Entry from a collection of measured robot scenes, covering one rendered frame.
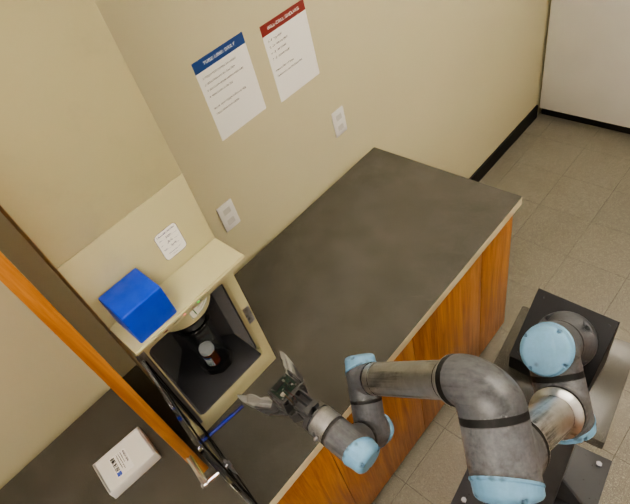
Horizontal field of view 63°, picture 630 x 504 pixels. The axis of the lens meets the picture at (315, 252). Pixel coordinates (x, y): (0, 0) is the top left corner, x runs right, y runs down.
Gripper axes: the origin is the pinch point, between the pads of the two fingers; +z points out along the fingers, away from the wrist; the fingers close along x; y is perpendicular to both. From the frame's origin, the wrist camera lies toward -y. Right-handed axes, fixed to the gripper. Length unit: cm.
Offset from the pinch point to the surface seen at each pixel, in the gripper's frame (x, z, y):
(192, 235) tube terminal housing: -9.0, 21.7, 30.2
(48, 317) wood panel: 25, 14, 45
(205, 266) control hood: -6.1, 15.6, 25.9
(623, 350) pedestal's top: -74, -65, -25
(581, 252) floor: -187, -26, -122
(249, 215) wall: -48, 61, -20
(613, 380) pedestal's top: -63, -67, -25
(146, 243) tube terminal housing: 1.1, 22.2, 36.8
